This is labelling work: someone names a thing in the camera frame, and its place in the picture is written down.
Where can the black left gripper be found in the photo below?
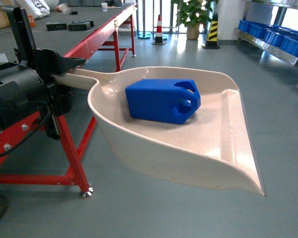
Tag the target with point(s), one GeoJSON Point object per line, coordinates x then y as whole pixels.
{"type": "Point", "coordinates": [56, 100]}

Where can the blue plastic block part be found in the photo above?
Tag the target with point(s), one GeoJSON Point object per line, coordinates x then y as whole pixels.
{"type": "Point", "coordinates": [163, 100]}

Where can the beige plastic dustpan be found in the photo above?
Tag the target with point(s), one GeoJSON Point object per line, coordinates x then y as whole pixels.
{"type": "Point", "coordinates": [210, 150]}

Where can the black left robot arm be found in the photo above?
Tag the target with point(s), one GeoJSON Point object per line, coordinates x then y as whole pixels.
{"type": "Point", "coordinates": [29, 86]}

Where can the blue bin on shelf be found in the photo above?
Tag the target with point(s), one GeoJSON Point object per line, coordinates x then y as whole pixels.
{"type": "Point", "coordinates": [259, 30]}
{"type": "Point", "coordinates": [276, 37]}
{"type": "Point", "coordinates": [245, 25]}

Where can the stainless steel shelf rack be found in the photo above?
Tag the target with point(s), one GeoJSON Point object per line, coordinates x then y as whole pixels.
{"type": "Point", "coordinates": [288, 52]}

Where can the black flat box left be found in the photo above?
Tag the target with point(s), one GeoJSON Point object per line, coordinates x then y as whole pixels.
{"type": "Point", "coordinates": [55, 26]}

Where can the black flat box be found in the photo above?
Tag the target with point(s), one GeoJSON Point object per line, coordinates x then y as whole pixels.
{"type": "Point", "coordinates": [55, 26]}
{"type": "Point", "coordinates": [82, 25]}

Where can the black flat box right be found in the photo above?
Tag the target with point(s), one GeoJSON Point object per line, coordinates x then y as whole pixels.
{"type": "Point", "coordinates": [82, 25]}

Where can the white paper cup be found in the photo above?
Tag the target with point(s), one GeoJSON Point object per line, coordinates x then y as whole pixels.
{"type": "Point", "coordinates": [104, 6]}

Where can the red white traffic cone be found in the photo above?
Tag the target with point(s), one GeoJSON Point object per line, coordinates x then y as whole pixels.
{"type": "Point", "coordinates": [158, 34]}

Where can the potted green plant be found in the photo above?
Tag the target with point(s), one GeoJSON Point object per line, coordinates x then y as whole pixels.
{"type": "Point", "coordinates": [194, 13]}

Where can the yellow black traffic cone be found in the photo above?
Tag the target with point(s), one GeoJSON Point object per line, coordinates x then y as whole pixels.
{"type": "Point", "coordinates": [212, 37]}

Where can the red metal table frame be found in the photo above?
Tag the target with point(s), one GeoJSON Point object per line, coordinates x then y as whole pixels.
{"type": "Point", "coordinates": [103, 38]}

